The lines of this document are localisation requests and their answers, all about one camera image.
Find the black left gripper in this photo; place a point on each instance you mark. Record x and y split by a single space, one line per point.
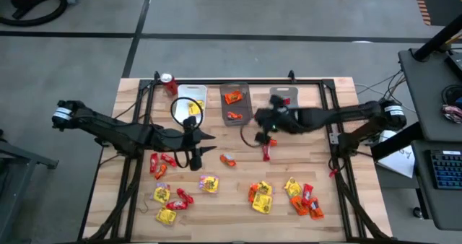
173 137

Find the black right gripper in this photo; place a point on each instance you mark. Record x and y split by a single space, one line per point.
285 119

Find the orange candy pack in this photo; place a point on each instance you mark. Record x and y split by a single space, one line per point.
273 142
234 116
233 97
161 171
299 205
227 160
252 192
315 208

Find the yellow candy pack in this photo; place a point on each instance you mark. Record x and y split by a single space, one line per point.
195 107
292 187
166 216
161 193
262 204
265 187
209 183

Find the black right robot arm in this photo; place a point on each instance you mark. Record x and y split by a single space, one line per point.
343 113

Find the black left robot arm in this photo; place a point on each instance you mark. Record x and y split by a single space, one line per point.
108 126

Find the grey translucent plastic bin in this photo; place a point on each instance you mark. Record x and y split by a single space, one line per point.
225 110

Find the white plastic bin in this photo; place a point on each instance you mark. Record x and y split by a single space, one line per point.
191 90
294 96

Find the red soda can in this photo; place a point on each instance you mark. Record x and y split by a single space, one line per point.
170 86

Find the small red tag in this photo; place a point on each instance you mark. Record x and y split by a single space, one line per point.
333 172

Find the white paper sheet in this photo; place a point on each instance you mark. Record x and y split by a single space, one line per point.
402 162

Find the grey desk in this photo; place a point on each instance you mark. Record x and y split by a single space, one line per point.
422 92
422 200

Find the grey metal stand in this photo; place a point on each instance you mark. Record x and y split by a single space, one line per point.
29 154

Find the black caster wheel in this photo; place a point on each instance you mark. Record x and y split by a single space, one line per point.
417 212

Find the colourful wrapper pile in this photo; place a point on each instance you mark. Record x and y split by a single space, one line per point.
451 113

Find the backlit black keyboard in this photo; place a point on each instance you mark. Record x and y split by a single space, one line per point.
447 170

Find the black pole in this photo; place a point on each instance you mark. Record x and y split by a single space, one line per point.
438 38

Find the black device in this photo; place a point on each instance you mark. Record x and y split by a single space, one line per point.
455 67

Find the dark rug orange fringe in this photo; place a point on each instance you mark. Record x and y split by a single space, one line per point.
444 5

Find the silver metal bracket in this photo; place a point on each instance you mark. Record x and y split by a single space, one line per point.
334 138

